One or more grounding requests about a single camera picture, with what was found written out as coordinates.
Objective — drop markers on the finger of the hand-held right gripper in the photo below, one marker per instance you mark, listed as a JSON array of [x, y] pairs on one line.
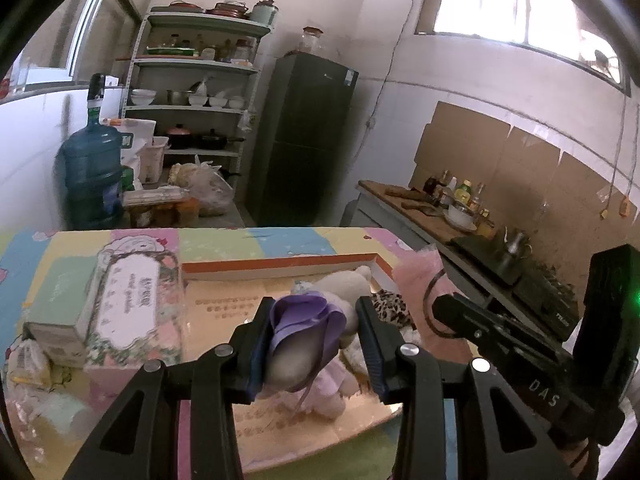
[[480, 325]]

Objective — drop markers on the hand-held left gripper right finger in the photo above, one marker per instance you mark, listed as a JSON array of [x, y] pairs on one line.
[[372, 360]]

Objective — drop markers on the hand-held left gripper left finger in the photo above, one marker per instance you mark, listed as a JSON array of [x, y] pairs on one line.
[[255, 360]]

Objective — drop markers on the purple fabric plush toy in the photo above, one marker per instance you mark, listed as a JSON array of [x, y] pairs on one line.
[[300, 330]]

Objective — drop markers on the leopard print cloth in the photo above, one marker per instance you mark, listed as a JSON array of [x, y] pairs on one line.
[[395, 307]]

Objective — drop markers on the orange rimmed cardboard box tray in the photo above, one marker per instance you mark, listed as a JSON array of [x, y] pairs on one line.
[[225, 305]]

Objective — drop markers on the teddy bear with pink dress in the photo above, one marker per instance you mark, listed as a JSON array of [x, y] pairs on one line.
[[345, 285]]

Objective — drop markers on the mint green cloth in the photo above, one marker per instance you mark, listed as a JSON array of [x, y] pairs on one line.
[[55, 412]]

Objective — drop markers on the black induction cooker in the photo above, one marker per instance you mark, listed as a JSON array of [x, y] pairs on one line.
[[485, 252]]

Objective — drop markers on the metal kettle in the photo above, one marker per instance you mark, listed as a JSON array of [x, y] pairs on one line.
[[516, 247]]

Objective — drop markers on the white bowl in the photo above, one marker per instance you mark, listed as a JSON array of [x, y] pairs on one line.
[[460, 217]]

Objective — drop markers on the group of condiment bottles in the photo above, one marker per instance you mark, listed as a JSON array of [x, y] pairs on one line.
[[460, 192]]

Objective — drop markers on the floral tissue box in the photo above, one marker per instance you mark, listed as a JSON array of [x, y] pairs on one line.
[[130, 300]]

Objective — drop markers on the kitchen counter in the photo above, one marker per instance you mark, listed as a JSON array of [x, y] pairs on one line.
[[390, 215]]

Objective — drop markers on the clear plastic bag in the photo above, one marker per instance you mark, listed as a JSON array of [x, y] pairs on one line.
[[212, 190]]

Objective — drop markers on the jars with egg carton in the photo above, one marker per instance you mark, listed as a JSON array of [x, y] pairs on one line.
[[160, 205]]

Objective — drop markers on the green cardboard box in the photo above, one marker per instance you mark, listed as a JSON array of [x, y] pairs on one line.
[[60, 285]]

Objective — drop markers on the dark green refrigerator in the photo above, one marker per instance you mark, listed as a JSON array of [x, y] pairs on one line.
[[300, 145]]

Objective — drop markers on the black frying pan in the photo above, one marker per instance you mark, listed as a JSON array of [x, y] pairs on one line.
[[215, 140]]

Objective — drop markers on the white plastic bucket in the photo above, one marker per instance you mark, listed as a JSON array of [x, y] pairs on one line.
[[152, 160]]

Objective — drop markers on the red cooking pot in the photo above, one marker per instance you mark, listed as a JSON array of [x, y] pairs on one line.
[[179, 137]]

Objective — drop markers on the blue water jug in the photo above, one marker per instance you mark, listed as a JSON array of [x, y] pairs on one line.
[[92, 175]]

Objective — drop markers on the row of white bowls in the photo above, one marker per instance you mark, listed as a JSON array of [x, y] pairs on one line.
[[185, 97]]

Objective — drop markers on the white metal shelf rack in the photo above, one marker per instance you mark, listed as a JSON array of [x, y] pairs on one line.
[[195, 67]]

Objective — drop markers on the glass jar with red lid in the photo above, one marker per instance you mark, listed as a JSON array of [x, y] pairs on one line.
[[310, 42]]

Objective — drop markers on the bright window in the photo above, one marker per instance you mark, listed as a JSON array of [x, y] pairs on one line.
[[520, 5]]

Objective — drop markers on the teal enamel pot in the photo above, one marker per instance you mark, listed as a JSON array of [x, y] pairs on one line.
[[263, 14]]

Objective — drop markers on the red stacked pans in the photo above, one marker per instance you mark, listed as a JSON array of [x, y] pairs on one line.
[[227, 9]]

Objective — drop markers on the cardboard sheets on wall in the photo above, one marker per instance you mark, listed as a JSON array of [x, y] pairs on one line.
[[525, 170]]

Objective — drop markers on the sliding window with grey frame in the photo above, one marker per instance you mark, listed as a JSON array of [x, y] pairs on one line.
[[85, 25]]

